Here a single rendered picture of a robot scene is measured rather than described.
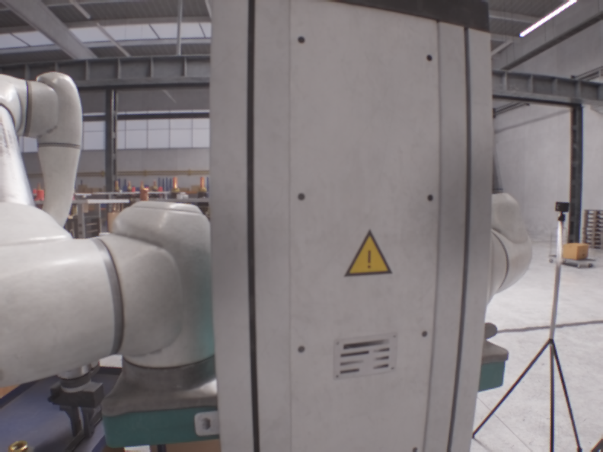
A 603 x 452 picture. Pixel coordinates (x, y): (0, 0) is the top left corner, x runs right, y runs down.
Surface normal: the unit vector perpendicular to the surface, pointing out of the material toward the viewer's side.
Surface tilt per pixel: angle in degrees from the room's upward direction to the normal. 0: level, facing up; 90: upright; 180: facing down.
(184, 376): 84
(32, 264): 45
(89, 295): 72
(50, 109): 91
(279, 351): 90
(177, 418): 90
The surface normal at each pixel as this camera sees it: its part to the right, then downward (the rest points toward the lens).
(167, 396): 0.20, -0.46
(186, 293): 0.62, 0.04
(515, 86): 0.07, 0.07
